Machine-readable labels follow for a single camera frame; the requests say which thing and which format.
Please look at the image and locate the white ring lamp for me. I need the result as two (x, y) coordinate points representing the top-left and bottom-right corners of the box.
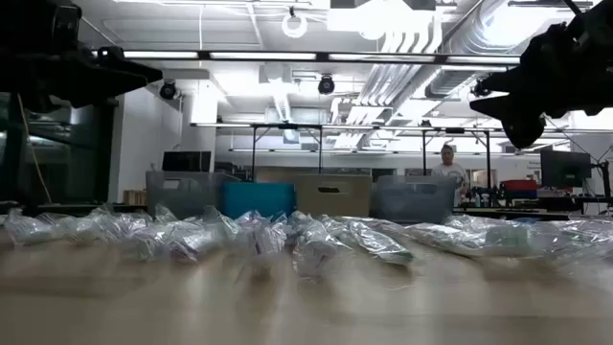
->
(281, 11), (309, 40)

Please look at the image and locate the red storage bin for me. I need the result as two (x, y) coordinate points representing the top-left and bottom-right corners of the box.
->
(500, 179), (539, 193)

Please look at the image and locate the grey translucent plastic bin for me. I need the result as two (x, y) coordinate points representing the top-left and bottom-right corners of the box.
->
(371, 174), (458, 225)
(146, 171), (240, 220)

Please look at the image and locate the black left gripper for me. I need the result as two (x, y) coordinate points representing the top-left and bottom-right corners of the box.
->
(0, 0), (164, 114)

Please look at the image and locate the person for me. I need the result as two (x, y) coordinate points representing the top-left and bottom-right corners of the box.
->
(430, 144), (472, 208)

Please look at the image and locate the black computer monitor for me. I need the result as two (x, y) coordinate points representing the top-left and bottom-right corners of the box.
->
(161, 150), (213, 173)
(539, 149), (593, 190)

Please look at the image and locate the yellow extension cable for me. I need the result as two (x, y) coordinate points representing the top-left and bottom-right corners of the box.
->
(17, 93), (53, 205)

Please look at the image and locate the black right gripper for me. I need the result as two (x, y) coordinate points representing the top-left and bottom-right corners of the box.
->
(468, 0), (613, 150)

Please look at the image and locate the teal plastic bin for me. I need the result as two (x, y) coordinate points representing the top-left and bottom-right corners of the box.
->
(219, 181), (297, 219)

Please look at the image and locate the wooden crate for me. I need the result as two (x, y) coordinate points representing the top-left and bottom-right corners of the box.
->
(123, 190), (148, 207)

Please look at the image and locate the black background desk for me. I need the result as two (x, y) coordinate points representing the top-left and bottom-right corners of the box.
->
(453, 195), (613, 222)

